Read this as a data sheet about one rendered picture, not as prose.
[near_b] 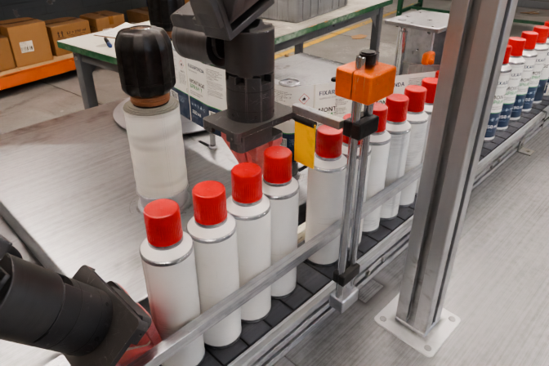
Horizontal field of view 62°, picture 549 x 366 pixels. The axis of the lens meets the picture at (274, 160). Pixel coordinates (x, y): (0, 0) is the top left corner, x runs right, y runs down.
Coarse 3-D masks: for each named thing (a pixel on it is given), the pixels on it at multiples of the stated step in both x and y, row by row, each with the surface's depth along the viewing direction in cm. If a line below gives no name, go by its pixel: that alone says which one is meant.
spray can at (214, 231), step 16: (192, 192) 45; (208, 192) 45; (224, 192) 45; (208, 208) 45; (224, 208) 46; (192, 224) 47; (208, 224) 46; (224, 224) 47; (208, 240) 46; (224, 240) 46; (208, 256) 47; (224, 256) 47; (208, 272) 48; (224, 272) 48; (208, 288) 49; (224, 288) 49; (208, 304) 50; (224, 320) 51; (240, 320) 54; (208, 336) 53; (224, 336) 52
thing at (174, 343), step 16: (416, 176) 73; (384, 192) 68; (368, 208) 65; (336, 224) 61; (320, 240) 58; (288, 256) 55; (304, 256) 56; (272, 272) 53; (240, 288) 51; (256, 288) 51; (224, 304) 49; (240, 304) 50; (192, 320) 47; (208, 320) 47; (176, 336) 45; (192, 336) 46; (160, 352) 43; (176, 352) 45
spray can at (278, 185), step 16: (272, 160) 51; (288, 160) 52; (272, 176) 52; (288, 176) 53; (272, 192) 53; (288, 192) 53; (272, 208) 53; (288, 208) 54; (272, 224) 54; (288, 224) 55; (272, 240) 56; (288, 240) 56; (272, 256) 57; (288, 272) 59; (272, 288) 59; (288, 288) 60
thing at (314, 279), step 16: (512, 128) 106; (496, 144) 99; (400, 208) 78; (384, 224) 74; (400, 224) 75; (304, 240) 71; (368, 240) 71; (304, 272) 65; (320, 272) 65; (304, 288) 62; (320, 288) 62; (272, 304) 59; (288, 304) 59; (272, 320) 57; (240, 336) 55; (256, 336) 55; (208, 352) 54; (224, 352) 53; (240, 352) 53
